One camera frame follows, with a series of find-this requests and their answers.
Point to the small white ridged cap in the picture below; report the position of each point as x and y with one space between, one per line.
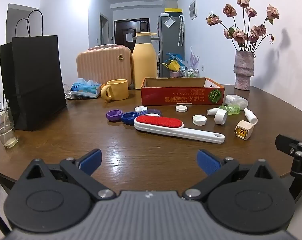
140 109

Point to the white paper sheet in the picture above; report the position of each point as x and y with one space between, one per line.
129 37

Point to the purple leaf decoration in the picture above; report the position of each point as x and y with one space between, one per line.
193 58

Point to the red and white lint brush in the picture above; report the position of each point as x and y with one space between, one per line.
166 128

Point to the yellow mug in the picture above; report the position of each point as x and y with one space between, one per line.
118 90

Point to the yellow and black box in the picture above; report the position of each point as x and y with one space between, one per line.
173 10

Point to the white plastic bottle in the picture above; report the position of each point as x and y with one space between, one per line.
237 100

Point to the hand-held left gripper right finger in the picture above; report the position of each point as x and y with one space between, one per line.
207 163

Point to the pink textured vase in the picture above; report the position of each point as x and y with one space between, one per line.
243 72

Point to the green spray bottle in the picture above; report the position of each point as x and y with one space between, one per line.
230 110

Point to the beige cube charger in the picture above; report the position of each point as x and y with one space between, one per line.
245 128

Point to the grey refrigerator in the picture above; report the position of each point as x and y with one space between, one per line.
171 40

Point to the blue translucent lid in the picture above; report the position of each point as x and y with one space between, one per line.
154 111

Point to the pink bucket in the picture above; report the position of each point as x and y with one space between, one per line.
175 74

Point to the small white bottle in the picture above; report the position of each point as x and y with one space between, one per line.
250 116

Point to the white folded umbrella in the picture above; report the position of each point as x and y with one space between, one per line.
179 30
182 30

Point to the large white ridged cap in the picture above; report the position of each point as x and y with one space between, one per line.
199 120

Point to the white cup-shaped cap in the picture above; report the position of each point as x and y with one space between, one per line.
220 117

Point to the pink ribbed suitcase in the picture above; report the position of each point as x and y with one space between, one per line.
101 65

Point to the purple bottle cap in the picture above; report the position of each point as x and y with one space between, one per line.
114 115

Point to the blue tissue pack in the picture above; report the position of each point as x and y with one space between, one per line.
84 88

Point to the dark blue bottle cap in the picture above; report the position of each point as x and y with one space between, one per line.
129 117

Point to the black paper bag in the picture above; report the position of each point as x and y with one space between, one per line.
36 85

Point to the dark brown door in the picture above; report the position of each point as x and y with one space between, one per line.
138 30

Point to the yellow watering can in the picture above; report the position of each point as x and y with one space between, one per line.
174 66

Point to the dried pink roses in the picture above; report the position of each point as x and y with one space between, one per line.
239 36

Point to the white wall panel box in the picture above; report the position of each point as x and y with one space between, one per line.
193 8

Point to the yellow thermos jug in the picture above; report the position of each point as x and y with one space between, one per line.
144 65

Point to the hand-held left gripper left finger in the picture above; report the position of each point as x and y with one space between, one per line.
91 161

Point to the clear drinking glass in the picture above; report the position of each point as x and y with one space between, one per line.
6 135

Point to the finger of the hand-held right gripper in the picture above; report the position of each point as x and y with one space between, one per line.
299 152

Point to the red cardboard box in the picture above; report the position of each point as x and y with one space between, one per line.
178 97

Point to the clear plastic pouch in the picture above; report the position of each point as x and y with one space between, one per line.
169 22

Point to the blue plastic toy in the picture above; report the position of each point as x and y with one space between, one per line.
176 56

